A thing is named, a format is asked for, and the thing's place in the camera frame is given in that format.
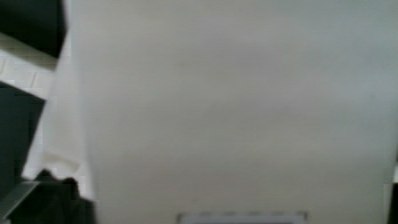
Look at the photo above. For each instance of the white U-shaped fence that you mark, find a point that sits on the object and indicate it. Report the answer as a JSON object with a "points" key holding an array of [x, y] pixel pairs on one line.
{"points": [[26, 67]]}

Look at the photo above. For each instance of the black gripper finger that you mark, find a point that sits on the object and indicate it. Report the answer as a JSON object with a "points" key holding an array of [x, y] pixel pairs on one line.
{"points": [[44, 202]]}

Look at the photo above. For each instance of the white cabinet body box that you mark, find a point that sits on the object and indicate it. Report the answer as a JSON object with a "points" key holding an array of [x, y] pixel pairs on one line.
{"points": [[57, 151]]}

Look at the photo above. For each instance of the white cabinet top block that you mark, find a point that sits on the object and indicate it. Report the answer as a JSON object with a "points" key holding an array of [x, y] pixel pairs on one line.
{"points": [[234, 109]]}

